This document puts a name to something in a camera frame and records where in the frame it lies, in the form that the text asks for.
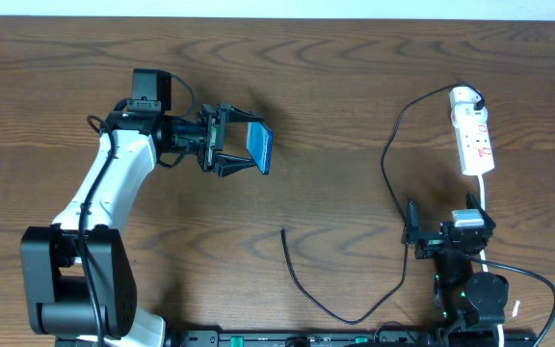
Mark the black charger cable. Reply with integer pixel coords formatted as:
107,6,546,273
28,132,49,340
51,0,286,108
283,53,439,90
279,82,487,326

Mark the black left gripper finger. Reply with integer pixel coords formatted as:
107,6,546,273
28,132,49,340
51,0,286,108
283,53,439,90
222,104,264,123
214,153,256,177

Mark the white power strip cord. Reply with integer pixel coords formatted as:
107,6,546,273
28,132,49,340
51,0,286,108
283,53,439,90
476,173,506,347

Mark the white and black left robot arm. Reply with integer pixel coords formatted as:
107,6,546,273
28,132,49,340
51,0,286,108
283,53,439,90
20,100,274,346

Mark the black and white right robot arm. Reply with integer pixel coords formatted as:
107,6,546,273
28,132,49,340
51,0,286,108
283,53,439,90
402,193,509,346

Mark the white power strip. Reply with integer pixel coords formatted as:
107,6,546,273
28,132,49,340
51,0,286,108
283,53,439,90
451,104,495,176

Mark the white USB charger plug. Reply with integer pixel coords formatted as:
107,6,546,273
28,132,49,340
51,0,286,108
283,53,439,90
449,86,489,128

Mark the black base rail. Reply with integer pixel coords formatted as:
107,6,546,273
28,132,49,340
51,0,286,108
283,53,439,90
161,329,539,347

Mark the blue Galaxy smartphone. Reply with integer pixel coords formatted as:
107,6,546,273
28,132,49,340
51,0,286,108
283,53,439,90
246,122,274,174

